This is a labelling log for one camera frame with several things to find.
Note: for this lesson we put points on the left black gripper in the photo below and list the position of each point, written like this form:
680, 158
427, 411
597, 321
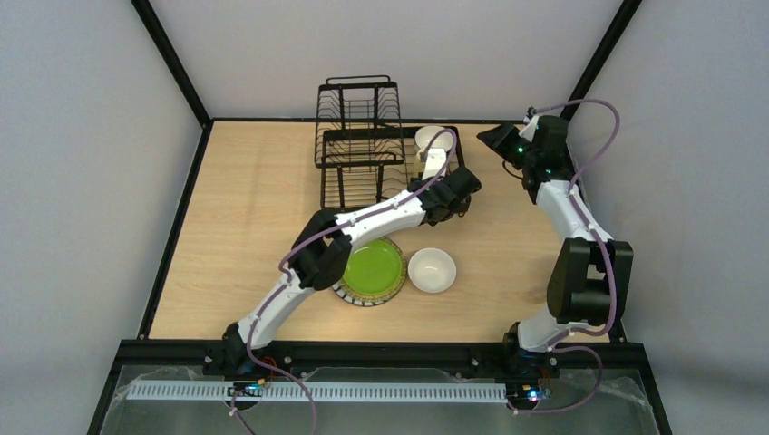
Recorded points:
459, 185

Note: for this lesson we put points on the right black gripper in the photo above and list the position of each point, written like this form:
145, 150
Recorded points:
511, 143

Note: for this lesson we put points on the teal patterned white bowl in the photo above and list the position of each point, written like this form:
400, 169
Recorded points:
433, 137

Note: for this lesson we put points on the plain white bowl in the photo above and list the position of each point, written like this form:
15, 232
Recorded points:
432, 270

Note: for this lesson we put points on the yellow mug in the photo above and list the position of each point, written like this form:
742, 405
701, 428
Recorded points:
418, 166

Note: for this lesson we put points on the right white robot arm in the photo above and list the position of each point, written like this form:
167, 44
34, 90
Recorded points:
588, 286

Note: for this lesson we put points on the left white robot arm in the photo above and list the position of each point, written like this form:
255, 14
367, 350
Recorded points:
318, 257

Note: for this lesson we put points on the green plate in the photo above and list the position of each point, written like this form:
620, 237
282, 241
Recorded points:
375, 270

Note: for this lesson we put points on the blue striped white plate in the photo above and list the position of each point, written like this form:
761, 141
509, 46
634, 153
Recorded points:
360, 299

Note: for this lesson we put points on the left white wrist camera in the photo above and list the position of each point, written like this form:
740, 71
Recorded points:
433, 162

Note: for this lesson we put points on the black wire dish rack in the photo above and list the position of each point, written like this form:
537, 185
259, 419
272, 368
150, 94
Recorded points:
363, 150

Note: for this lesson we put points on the white slotted cable duct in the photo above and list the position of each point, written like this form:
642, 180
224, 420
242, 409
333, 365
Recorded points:
336, 392

